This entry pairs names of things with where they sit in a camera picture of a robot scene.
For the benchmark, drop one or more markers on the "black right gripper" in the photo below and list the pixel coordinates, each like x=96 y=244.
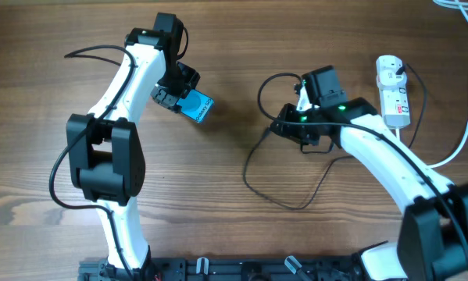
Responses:
x=287 y=129

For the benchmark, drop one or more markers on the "white power strip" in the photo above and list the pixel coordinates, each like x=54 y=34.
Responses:
x=393 y=103

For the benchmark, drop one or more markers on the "white charger plug adapter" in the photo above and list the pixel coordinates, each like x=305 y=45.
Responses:
x=391 y=77

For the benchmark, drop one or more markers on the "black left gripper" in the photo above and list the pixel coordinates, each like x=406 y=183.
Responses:
x=169 y=100

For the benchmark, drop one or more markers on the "turquoise screen smartphone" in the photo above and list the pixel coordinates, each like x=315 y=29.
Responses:
x=196 y=105

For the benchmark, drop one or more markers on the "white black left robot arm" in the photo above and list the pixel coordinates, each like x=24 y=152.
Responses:
x=103 y=147

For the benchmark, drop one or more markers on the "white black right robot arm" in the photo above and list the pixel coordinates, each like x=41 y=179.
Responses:
x=433 y=239

